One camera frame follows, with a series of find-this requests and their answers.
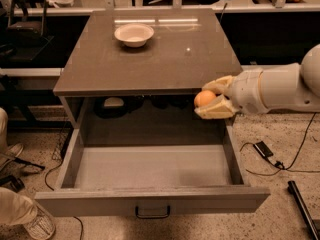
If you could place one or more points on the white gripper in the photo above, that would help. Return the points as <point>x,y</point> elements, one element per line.
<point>247,91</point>

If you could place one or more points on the orange fruit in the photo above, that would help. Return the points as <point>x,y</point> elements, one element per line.
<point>204,98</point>

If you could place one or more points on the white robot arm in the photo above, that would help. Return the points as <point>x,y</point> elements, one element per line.
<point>294,87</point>

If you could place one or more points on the grey cabinet with counter top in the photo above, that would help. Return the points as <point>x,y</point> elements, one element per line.
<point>108,87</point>

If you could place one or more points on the open grey top drawer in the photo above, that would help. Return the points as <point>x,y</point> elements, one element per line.
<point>198,171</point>

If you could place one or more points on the black power adapter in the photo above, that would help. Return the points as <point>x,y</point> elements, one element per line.
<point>263,149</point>

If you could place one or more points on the white bowl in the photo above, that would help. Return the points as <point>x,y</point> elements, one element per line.
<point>134,35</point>

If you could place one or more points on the black pole on floor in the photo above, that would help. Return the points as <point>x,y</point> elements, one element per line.
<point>313,225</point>

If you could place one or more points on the black chair at left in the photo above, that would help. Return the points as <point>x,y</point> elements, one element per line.
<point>28,37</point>

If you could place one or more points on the white mesh sneaker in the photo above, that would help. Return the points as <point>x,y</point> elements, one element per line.
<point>41,227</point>

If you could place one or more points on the beige trouser leg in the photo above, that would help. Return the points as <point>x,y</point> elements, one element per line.
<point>15,208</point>

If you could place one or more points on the black drawer handle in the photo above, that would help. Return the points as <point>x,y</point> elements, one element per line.
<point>152,213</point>

